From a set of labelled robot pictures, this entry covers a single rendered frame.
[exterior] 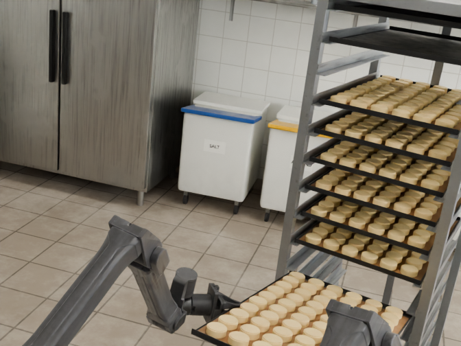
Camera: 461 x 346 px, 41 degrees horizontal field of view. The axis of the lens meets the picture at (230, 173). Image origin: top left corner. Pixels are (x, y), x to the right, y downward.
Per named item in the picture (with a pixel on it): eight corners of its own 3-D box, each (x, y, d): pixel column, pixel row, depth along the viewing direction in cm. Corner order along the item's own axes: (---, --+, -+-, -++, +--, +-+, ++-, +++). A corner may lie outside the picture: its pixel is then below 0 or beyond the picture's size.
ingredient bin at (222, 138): (172, 206, 470) (180, 107, 444) (196, 179, 529) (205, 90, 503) (241, 220, 460) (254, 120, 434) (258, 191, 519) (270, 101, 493)
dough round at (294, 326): (276, 327, 160) (278, 320, 159) (289, 324, 163) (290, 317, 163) (291, 336, 156) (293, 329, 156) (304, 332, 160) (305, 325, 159)
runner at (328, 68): (324, 76, 177) (326, 66, 176) (315, 74, 178) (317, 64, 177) (389, 55, 230) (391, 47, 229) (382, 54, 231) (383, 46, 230)
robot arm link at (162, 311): (107, 244, 124) (152, 266, 121) (122, 221, 127) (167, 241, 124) (143, 322, 160) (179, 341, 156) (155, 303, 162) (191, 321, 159)
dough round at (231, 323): (237, 323, 158) (238, 316, 157) (237, 332, 153) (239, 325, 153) (217, 320, 158) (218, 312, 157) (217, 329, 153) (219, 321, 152)
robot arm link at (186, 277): (145, 318, 158) (173, 333, 155) (152, 281, 153) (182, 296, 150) (168, 296, 168) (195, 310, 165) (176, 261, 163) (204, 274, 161)
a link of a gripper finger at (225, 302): (237, 315, 173) (205, 314, 170) (241, 291, 172) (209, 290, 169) (244, 327, 167) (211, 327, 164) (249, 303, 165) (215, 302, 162)
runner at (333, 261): (285, 320, 204) (286, 312, 203) (277, 316, 205) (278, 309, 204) (350, 251, 257) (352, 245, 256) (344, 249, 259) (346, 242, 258)
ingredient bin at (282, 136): (254, 224, 457) (267, 123, 430) (272, 195, 515) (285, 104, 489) (326, 239, 445) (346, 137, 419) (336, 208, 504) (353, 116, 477)
